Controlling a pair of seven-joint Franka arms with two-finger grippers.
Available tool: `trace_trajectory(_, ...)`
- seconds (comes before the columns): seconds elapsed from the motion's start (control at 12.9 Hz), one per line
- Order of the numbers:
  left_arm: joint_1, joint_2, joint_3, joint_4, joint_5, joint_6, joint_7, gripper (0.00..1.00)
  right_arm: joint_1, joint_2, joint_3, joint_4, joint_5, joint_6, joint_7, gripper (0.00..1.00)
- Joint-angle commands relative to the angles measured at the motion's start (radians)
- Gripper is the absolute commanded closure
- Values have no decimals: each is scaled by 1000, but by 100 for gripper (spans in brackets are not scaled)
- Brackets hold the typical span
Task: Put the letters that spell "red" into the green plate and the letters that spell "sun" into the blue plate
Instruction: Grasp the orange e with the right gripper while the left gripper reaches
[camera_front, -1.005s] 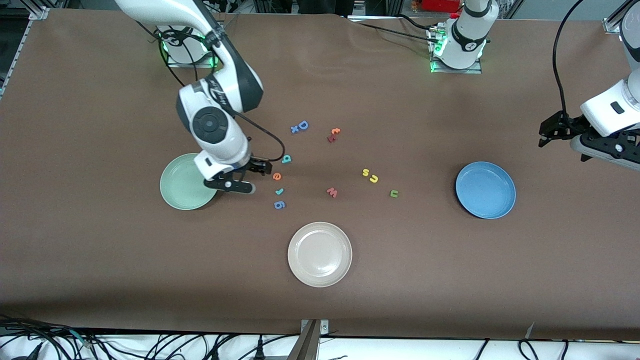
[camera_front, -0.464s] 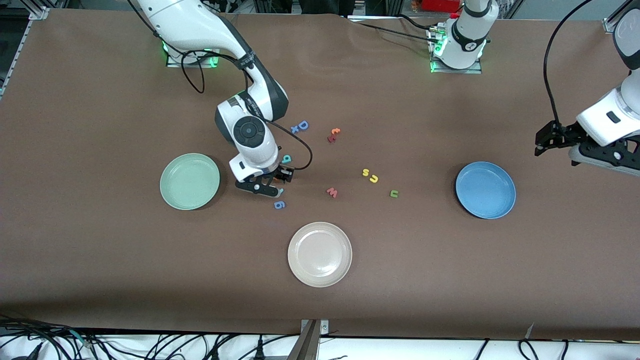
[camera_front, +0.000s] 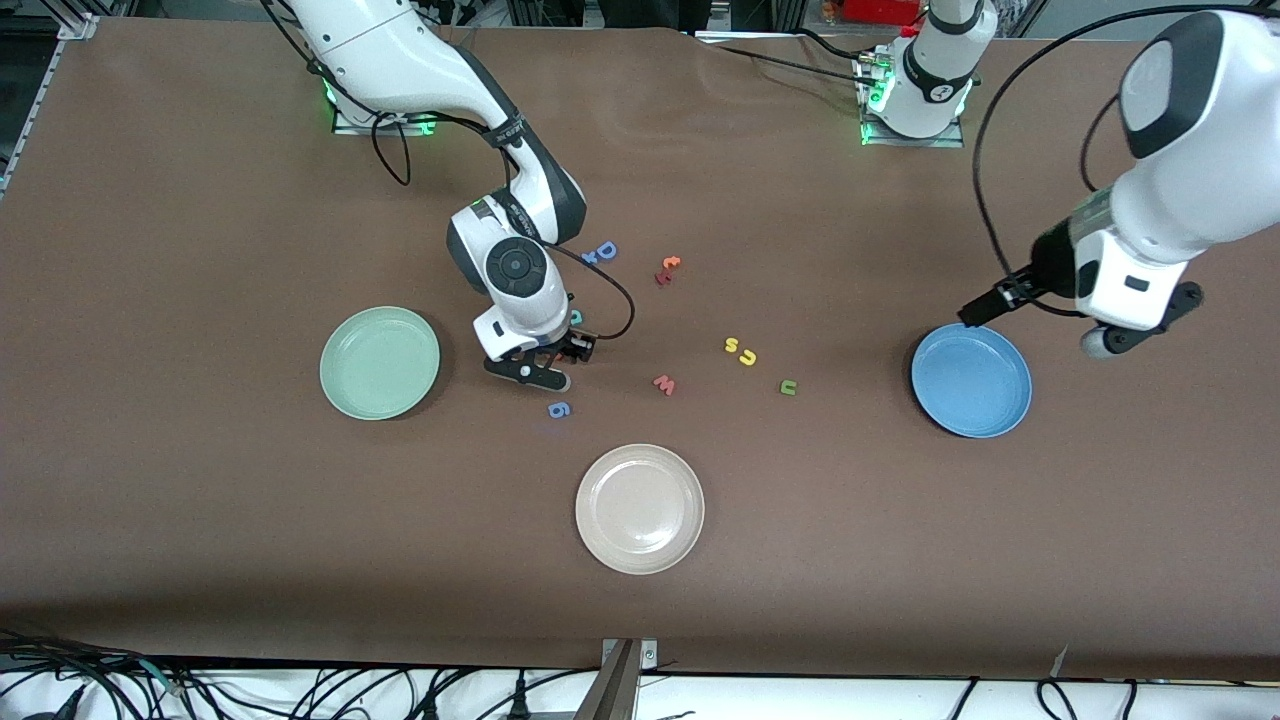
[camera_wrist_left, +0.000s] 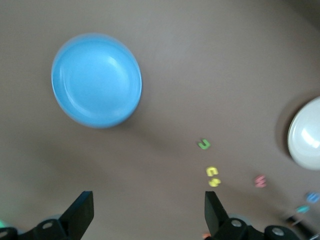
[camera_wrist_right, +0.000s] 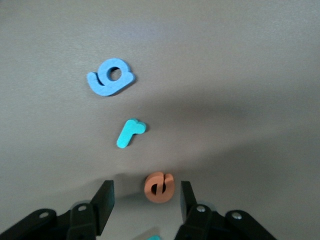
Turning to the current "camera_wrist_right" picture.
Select teal foam letter r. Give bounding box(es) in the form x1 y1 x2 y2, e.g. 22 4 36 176
116 118 148 149

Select blue foam letter g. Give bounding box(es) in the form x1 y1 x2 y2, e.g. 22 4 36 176
86 57 136 97

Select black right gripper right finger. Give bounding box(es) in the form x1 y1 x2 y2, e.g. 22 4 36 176
174 180 278 240

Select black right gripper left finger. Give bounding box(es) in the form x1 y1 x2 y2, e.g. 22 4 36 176
0 179 115 240

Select orange foam letter e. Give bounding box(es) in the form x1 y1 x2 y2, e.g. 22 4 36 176
144 171 175 204

